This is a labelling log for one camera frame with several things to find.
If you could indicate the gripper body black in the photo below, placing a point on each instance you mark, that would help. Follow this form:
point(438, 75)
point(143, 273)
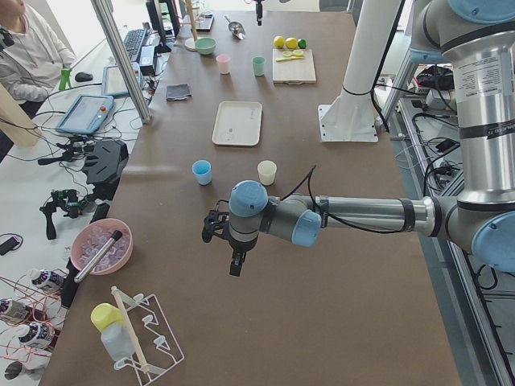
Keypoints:
point(240, 247)

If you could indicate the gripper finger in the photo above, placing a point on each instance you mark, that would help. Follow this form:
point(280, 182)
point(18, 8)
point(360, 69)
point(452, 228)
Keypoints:
point(238, 259)
point(259, 11)

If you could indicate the green cup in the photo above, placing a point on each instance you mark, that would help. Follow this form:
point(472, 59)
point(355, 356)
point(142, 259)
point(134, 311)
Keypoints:
point(258, 63)

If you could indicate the cream cup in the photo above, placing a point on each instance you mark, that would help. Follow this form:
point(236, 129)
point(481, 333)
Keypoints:
point(266, 172)

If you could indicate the cream rabbit tray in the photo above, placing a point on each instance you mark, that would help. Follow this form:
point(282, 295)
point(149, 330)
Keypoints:
point(238, 123)

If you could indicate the metal scoop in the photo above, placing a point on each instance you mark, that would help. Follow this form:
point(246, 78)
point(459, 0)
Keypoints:
point(236, 28)

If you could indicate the yellow lemon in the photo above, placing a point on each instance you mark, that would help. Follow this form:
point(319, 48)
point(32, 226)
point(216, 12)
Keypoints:
point(291, 43)
point(279, 42)

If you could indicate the yellow plastic knife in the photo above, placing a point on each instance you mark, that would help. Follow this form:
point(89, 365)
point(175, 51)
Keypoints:
point(284, 59)

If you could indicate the pink cup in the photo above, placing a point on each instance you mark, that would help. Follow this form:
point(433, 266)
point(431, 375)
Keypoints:
point(223, 63)

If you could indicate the green bowl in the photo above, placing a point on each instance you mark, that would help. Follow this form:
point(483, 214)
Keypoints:
point(205, 45)

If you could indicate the wooden cutting board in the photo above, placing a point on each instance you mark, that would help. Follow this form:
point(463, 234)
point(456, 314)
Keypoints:
point(294, 71)

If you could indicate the wooden cup tree stand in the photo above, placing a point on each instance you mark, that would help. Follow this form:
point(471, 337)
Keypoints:
point(190, 43)

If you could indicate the blue cup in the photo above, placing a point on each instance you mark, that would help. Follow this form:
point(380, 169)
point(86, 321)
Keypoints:
point(202, 170)

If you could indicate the grey folded cloth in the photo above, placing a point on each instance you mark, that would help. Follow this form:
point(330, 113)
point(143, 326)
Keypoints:
point(178, 92)

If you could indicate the metal muddler tool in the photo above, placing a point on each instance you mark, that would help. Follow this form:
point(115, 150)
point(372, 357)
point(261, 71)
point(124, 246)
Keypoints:
point(115, 237)

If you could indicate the wooden stick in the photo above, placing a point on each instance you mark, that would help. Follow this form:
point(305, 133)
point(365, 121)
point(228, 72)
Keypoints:
point(117, 295)

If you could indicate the black keyboard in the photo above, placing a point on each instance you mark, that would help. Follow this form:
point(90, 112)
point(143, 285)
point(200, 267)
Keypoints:
point(133, 42)

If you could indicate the yellow cup on rack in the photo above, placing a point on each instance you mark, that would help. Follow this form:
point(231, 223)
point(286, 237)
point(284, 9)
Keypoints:
point(104, 315)

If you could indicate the clear cup on rack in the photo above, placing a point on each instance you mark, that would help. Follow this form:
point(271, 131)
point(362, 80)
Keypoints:
point(116, 341)

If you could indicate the black stand device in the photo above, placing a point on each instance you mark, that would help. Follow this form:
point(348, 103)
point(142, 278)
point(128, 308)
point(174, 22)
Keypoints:
point(103, 167)

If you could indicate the blue teach pendant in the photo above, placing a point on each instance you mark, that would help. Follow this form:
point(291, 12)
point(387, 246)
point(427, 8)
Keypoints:
point(86, 115)
point(113, 83)

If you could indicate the black computer mouse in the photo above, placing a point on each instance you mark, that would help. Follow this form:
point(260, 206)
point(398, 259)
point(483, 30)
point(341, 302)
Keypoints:
point(81, 77)

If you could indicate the person in white hoodie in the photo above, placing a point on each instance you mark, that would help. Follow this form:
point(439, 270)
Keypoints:
point(31, 66)

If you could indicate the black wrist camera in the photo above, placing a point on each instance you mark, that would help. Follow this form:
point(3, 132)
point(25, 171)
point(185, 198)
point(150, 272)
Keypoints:
point(216, 223)

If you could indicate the white wire cup rack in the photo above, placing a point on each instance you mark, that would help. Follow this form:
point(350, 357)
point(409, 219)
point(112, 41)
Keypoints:
point(156, 338)

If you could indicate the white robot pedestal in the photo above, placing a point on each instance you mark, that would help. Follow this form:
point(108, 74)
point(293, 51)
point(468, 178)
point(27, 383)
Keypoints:
point(350, 117)

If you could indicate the aluminium frame post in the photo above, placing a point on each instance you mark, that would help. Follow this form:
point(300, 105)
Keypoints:
point(104, 13)

